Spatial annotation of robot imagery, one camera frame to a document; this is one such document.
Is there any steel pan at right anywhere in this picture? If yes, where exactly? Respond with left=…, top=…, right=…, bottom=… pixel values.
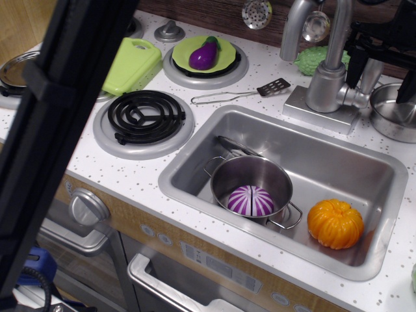
left=370, top=83, right=415, bottom=144

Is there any silver left door handle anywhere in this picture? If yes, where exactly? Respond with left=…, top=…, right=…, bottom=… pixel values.
left=40, top=218, right=109, bottom=257

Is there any green cutting board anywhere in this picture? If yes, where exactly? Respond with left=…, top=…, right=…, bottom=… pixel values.
left=101, top=38, right=162, bottom=96

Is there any hanging slotted skimmer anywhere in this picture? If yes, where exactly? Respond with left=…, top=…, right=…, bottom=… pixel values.
left=241, top=0, right=272, bottom=30

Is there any green bumpy toy vegetable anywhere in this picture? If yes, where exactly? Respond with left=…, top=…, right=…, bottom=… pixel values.
left=293, top=46, right=352, bottom=77

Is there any rear stove burner ring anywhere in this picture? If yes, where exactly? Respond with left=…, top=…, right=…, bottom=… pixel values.
left=162, top=38, right=250, bottom=91

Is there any silver oven door handle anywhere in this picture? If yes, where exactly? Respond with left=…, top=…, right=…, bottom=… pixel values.
left=127, top=253, right=241, bottom=312

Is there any hanging steel ladle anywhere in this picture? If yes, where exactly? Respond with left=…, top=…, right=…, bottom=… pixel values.
left=302, top=1, right=331, bottom=43

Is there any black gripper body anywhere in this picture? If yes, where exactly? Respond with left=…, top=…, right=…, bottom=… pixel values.
left=344, top=1, right=415, bottom=62

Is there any steel lid at left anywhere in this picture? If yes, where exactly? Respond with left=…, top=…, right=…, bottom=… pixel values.
left=1, top=51, right=40, bottom=97

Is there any purple toy eggplant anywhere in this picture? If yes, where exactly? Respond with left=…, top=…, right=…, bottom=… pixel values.
left=188, top=36, right=221, bottom=70

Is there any orange toy pumpkin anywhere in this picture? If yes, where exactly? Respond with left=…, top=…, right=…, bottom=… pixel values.
left=307, top=199, right=365, bottom=250

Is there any rear left burner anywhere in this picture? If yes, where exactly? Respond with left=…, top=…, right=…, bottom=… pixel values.
left=124, top=17, right=144, bottom=38

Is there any silver toy faucet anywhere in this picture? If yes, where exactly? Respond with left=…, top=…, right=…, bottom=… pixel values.
left=280, top=0, right=359, bottom=135

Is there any silver oven dial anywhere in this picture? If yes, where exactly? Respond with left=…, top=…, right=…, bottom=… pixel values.
left=68, top=188, right=110, bottom=227

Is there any stainless steel sink basin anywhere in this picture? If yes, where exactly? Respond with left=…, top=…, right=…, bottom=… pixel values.
left=159, top=105, right=408, bottom=281

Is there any grey stove knob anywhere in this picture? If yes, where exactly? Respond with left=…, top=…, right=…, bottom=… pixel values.
left=154, top=20, right=185, bottom=43

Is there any purple white striped onion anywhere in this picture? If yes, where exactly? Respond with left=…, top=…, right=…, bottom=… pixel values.
left=227, top=185, right=274, bottom=216

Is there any silver faucet lever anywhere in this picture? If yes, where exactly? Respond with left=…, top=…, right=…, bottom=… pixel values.
left=336, top=58, right=384, bottom=109

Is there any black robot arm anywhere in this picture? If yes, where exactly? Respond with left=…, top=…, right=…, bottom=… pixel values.
left=1, top=1, right=415, bottom=311

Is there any light green plate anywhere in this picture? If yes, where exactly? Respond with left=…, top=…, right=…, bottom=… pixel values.
left=172, top=36, right=237, bottom=73

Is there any metal toy spatula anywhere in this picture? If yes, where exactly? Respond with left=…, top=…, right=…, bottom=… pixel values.
left=190, top=78, right=291, bottom=105

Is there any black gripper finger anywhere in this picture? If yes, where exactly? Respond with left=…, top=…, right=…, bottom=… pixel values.
left=396, top=60, right=415, bottom=104
left=346, top=46, right=369, bottom=88

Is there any blue clamp with cable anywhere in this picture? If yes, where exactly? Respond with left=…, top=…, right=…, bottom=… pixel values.
left=16, top=246, right=58, bottom=312

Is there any black front stove burner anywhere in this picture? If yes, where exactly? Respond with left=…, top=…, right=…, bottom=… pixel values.
left=93, top=90, right=194, bottom=161

